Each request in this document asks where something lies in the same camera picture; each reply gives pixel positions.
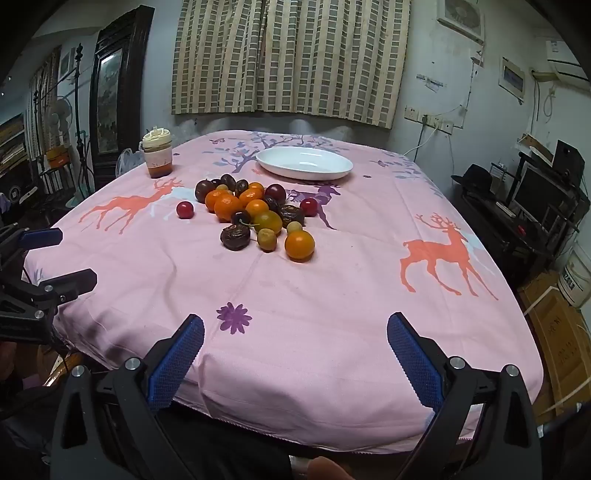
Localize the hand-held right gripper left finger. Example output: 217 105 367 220
50 314 206 480

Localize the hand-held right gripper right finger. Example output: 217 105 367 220
387 312 541 480

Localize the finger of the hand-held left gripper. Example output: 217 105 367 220
0 225 64 278
0 269 98 324

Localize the green mandarin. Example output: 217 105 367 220
252 210 283 235

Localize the white oval plate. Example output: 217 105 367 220
256 147 354 181

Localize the pink deer-print tablecloth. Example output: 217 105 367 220
22 130 544 452

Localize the clear plastic bag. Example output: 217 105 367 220
115 148 146 178

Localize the white standing fan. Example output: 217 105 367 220
46 97 75 148

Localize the black coat stand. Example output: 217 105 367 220
69 44 95 195

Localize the beige lidded drink cup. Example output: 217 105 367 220
140 128 174 179

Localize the large brown cardboard box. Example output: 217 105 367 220
517 270 591 416

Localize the dark wooden framed mirror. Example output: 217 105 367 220
90 6 155 192

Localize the black metal desk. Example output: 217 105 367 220
455 185 583 287

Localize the white plastic bucket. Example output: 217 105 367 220
558 240 591 308

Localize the black hat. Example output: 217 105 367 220
451 164 497 192

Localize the black computer monitor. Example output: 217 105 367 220
510 164 571 232

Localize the flat cardboard box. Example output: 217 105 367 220
517 133 555 162

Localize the black speaker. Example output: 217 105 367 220
551 140 586 185

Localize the checked beige curtain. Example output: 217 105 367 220
172 0 411 129

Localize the white air conditioner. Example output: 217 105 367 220
545 39 591 84

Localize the white power cable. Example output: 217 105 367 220
401 122 437 160

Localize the white wall power strip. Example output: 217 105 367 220
421 114 453 136

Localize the white framed wall panel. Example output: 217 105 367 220
499 58 528 99

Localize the white wall exhaust fan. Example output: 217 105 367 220
436 0 485 44

